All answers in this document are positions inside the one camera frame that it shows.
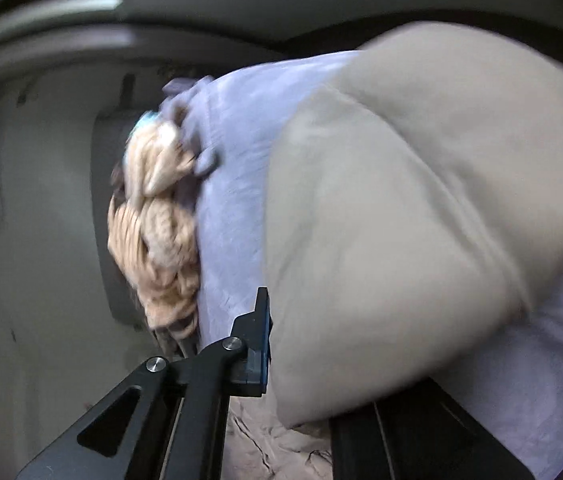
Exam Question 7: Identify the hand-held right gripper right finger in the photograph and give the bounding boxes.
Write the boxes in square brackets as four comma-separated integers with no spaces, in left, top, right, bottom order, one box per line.
[330,378,537,480]

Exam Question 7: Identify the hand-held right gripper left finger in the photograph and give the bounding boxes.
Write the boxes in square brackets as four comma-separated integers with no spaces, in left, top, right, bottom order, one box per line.
[16,287,273,480]

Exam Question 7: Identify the beige puffer jacket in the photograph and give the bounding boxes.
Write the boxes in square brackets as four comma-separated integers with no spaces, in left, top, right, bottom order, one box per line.
[264,21,563,428]

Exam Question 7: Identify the lavender plush blanket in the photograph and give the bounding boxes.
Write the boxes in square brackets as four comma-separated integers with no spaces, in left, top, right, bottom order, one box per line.
[160,50,563,480]

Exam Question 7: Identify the cream chunky knitted throw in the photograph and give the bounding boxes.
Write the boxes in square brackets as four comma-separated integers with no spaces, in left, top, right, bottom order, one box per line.
[106,119,201,346]

